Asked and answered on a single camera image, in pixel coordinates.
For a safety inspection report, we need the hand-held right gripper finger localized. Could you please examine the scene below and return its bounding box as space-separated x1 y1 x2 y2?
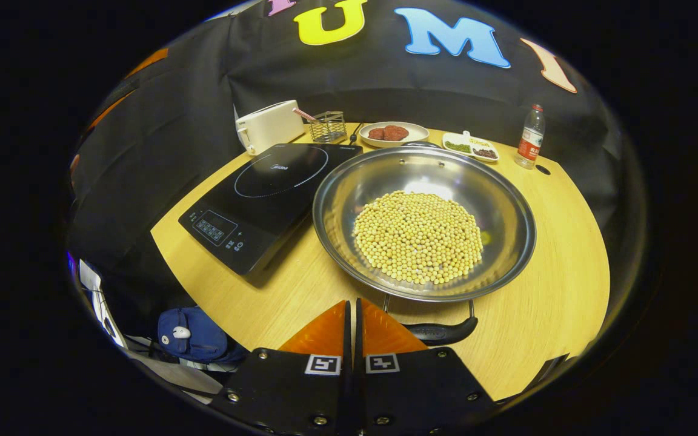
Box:
355 298 498 436
213 300 353 436

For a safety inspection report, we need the stainless steel pot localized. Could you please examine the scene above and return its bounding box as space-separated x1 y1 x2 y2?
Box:
313 141 537 347

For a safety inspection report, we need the black induction cooktop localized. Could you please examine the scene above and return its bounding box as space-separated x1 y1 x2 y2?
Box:
178 143 364 276

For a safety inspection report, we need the blue bag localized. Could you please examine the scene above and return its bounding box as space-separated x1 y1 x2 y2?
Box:
157 306 247 364

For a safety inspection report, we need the pile of soybeans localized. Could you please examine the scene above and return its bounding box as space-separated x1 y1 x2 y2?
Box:
353 191 484 285

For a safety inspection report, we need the round white plate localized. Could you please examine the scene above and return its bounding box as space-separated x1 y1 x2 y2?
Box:
359 122 430 148

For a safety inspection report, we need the white sheet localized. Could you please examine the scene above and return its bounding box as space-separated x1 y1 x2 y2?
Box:
79 259 127 349

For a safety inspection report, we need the white divided dish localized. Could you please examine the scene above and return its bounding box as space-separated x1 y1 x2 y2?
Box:
442 130 500 163

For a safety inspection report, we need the white toaster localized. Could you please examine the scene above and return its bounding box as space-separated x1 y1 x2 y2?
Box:
235 100 305 156

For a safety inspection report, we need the clear plastic water bottle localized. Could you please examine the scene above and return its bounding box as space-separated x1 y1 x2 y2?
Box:
514 104 546 170

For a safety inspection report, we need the black backdrop cloth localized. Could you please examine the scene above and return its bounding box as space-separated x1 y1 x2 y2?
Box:
67 0 628 319

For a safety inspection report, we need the small wire basket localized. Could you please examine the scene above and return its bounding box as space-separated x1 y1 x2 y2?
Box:
310 111 348 144

